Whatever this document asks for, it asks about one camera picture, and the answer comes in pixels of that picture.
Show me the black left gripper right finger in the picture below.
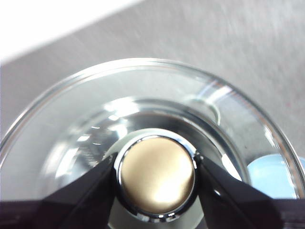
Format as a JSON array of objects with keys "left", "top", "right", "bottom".
[{"left": 194, "top": 152, "right": 305, "bottom": 229}]

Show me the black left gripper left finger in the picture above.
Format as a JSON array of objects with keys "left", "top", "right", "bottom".
[{"left": 0, "top": 153, "right": 119, "bottom": 229}]

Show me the glass lid with green knob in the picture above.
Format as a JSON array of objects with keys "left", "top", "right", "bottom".
[{"left": 0, "top": 57, "right": 305, "bottom": 229}]

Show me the blue round plate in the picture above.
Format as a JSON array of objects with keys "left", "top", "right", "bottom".
[{"left": 246, "top": 154, "right": 305, "bottom": 199}]

